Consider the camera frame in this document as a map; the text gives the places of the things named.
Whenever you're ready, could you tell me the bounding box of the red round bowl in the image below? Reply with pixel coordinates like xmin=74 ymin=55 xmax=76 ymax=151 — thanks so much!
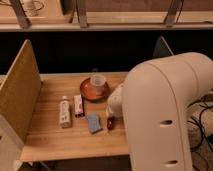
xmin=80 ymin=78 xmax=110 ymax=101

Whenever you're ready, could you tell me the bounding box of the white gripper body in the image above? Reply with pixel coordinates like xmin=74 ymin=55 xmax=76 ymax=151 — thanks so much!
xmin=106 ymin=84 xmax=123 ymax=118

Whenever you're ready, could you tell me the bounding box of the right dark side panel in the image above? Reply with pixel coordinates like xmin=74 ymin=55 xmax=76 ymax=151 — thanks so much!
xmin=153 ymin=36 xmax=173 ymax=58

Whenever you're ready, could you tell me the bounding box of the wooden shelf with posts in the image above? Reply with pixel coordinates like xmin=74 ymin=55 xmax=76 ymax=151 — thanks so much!
xmin=0 ymin=0 xmax=213 ymax=32

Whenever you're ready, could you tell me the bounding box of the clear plastic cup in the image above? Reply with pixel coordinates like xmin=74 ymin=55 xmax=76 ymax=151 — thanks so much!
xmin=90 ymin=74 xmax=106 ymax=95

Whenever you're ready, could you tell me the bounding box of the white robot base with cables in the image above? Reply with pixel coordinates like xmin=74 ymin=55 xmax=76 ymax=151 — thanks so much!
xmin=188 ymin=97 xmax=213 ymax=171

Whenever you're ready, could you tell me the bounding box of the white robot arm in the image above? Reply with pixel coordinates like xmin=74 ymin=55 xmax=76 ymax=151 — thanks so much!
xmin=106 ymin=52 xmax=213 ymax=171

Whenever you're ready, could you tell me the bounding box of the left wooden side panel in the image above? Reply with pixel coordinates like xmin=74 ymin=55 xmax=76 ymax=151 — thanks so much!
xmin=0 ymin=40 xmax=41 ymax=171

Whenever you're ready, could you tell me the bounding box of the blue sponge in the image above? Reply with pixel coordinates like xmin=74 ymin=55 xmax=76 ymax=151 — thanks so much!
xmin=86 ymin=113 xmax=102 ymax=134

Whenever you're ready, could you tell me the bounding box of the white plastic bottle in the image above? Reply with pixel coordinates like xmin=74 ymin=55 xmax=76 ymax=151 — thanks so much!
xmin=59 ymin=96 xmax=71 ymax=128

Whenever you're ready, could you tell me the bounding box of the red white small box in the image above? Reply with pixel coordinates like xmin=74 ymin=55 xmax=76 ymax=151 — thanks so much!
xmin=74 ymin=95 xmax=84 ymax=117

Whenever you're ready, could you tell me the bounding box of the dark red pepper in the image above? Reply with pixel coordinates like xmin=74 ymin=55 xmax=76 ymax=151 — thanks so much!
xmin=107 ymin=116 xmax=115 ymax=130

